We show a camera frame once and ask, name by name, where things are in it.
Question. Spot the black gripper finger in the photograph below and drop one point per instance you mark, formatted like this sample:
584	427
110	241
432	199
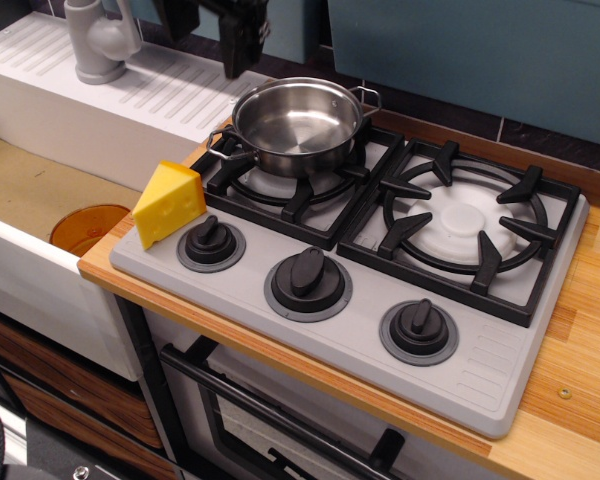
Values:
178	17
242	31

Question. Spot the stainless steel pot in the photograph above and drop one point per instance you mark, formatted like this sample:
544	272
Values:
295	127

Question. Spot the yellow toy cheese wedge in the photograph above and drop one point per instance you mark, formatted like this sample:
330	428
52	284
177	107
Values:
172	198

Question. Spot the black left stove knob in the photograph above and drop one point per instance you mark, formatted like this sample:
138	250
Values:
211	246

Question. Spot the black stove knob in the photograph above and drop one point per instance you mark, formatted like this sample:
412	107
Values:
308	287
211	246
419	333

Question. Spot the black middle stove knob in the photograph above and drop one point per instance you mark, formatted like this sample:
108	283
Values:
308	287

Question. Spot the grey toy stove top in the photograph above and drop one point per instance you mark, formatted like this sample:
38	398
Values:
479	387

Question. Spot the black right stove knob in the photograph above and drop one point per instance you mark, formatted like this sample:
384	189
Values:
419	333

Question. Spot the grey toy faucet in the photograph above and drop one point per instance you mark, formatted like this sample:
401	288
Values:
101	45

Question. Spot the white toy sink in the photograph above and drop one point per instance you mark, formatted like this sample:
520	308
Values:
65	145

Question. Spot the black left burner grate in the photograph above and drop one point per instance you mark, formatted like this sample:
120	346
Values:
315	210

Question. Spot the black burner grate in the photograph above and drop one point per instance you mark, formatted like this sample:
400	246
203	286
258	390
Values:
315	210
488	236

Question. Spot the black right burner grate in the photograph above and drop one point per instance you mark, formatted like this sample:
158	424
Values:
488	236

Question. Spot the wooden drawer fronts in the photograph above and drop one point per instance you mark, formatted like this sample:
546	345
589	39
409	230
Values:
83	401

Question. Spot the oven door with black handle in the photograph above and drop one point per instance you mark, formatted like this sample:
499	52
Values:
271	443

